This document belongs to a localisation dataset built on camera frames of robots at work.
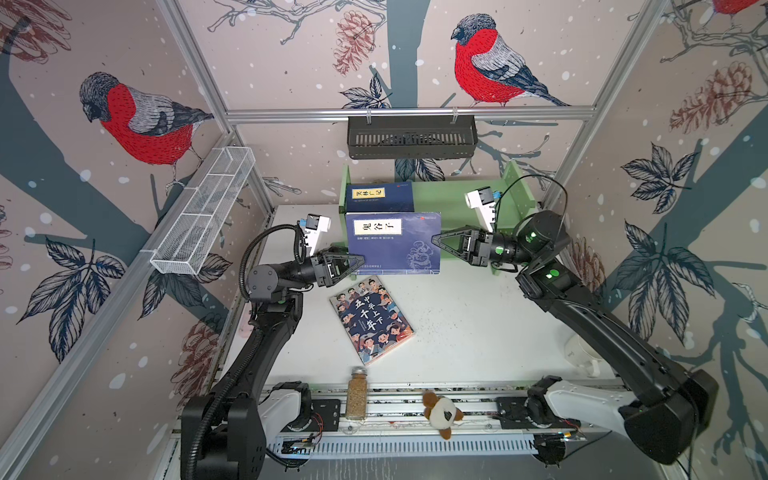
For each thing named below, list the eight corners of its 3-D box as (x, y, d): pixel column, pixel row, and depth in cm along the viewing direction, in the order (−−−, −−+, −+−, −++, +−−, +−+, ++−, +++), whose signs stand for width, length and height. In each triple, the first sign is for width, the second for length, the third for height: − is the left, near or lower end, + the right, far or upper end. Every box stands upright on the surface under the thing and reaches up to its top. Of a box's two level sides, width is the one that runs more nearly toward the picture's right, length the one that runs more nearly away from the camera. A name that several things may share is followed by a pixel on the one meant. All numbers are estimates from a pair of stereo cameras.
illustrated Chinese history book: (363, 365, 83) (362, 363, 81) (331, 300, 96) (330, 296, 94) (415, 334, 89) (416, 331, 87) (379, 277, 102) (378, 273, 100)
